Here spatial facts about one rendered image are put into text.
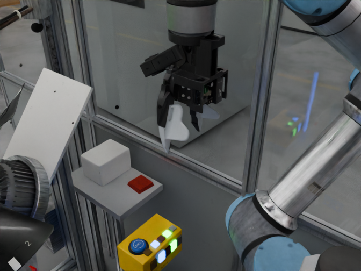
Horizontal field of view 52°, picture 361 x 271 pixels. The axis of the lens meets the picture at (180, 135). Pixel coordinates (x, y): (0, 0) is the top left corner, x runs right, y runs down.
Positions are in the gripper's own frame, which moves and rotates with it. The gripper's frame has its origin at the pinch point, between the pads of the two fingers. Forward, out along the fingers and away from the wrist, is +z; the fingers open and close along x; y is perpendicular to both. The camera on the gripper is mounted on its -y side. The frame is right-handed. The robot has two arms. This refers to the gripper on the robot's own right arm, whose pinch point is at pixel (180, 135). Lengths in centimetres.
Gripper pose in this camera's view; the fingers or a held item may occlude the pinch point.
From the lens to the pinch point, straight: 68.3
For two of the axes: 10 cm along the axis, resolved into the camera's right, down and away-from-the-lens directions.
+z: 0.0, 8.5, 5.3
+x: 6.3, -4.1, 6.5
